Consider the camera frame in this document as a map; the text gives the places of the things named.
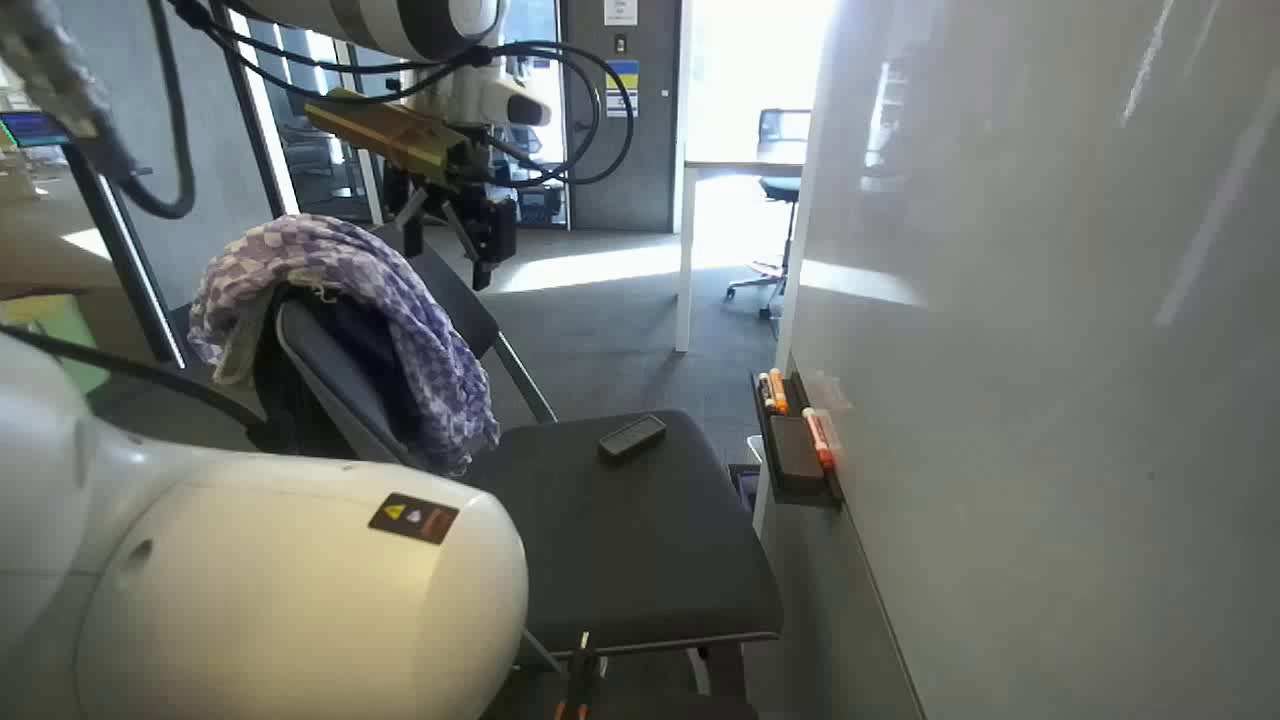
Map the blue seat office chair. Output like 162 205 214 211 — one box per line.
720 103 816 325

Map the white meeting table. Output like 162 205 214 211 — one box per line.
672 148 813 360

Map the grey metal stand head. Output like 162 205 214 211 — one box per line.
0 0 141 184

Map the large white whiteboard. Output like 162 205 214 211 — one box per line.
771 0 1280 720

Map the small flat black box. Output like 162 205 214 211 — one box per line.
591 414 672 463

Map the orange whiteboard marker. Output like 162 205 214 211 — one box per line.
801 403 845 482
754 364 797 421

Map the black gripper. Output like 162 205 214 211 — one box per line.
420 179 524 297

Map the purple checkered clothing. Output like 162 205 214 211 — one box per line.
184 211 505 482

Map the dark grey door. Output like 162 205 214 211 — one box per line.
555 0 689 235

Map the dark stand pole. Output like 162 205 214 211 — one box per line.
57 135 191 376

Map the thick black cable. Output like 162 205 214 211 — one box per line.
116 0 201 225

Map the grey mesh office chair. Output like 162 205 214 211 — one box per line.
242 244 788 720

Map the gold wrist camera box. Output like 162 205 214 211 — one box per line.
299 91 493 184

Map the blue yellow door sign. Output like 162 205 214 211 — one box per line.
600 70 643 126

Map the yellow black warning sticker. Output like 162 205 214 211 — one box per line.
366 493 465 548

